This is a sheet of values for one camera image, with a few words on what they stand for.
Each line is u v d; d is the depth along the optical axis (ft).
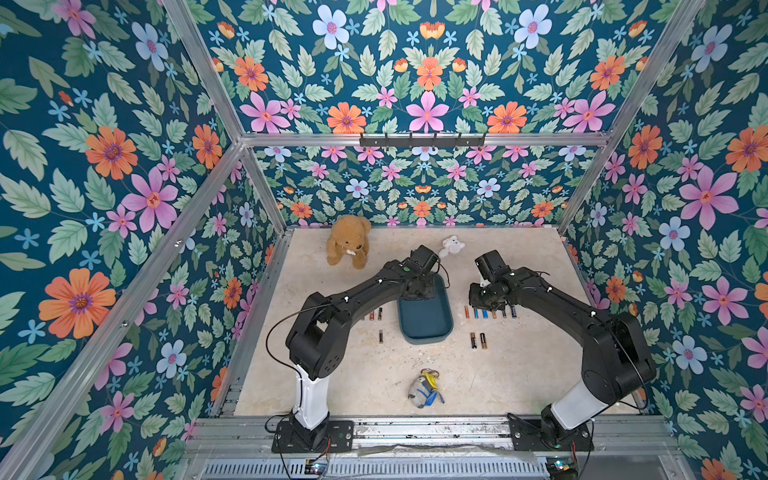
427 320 2.92
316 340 1.61
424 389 2.52
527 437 2.41
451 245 3.64
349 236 3.13
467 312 3.15
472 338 2.97
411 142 3.02
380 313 3.14
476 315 3.14
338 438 2.41
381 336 2.98
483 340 2.93
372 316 3.12
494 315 3.14
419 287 2.55
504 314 3.14
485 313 3.14
